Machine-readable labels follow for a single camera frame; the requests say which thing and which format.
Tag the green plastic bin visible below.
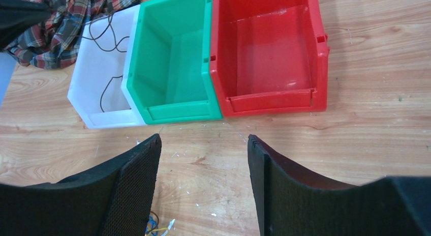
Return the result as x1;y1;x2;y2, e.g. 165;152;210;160
121;0;222;125

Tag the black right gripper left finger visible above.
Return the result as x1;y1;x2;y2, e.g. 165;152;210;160
1;134;162;235

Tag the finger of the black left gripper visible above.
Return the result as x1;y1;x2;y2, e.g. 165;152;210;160
1;0;52;49

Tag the white plastic bin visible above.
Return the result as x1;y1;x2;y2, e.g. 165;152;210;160
68;5;145;129

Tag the red plastic bin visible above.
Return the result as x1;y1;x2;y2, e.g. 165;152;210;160
210;0;329;117

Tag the yellow cable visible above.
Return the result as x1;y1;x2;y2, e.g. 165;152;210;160
145;219;176;236

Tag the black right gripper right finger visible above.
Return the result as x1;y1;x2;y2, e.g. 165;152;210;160
248;135;430;235

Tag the plaid flannel cloth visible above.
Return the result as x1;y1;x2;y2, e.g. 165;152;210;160
1;0;142;69

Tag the brown cable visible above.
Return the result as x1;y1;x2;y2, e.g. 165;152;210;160
79;10;132;113

